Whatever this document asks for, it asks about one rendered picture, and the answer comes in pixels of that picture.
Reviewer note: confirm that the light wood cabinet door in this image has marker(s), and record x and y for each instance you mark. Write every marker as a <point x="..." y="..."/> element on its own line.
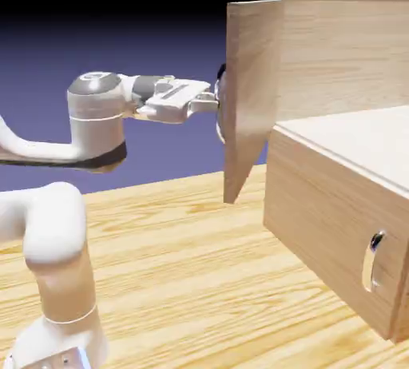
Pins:
<point x="252" y="88"/>

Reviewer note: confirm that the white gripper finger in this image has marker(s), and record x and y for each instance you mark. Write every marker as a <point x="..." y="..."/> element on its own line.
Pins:
<point x="204" y="105"/>

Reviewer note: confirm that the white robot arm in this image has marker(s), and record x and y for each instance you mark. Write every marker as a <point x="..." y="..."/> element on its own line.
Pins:
<point x="96" y="110"/>

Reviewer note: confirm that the light wood cabinet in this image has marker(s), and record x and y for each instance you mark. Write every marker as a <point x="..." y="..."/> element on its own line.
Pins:
<point x="345" y="56"/>

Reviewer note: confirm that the light wood drawer front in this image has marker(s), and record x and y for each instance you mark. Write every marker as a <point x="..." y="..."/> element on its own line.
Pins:
<point x="319" y="215"/>

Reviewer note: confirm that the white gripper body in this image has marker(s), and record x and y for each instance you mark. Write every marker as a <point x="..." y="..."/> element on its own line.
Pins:
<point x="169" y="103"/>

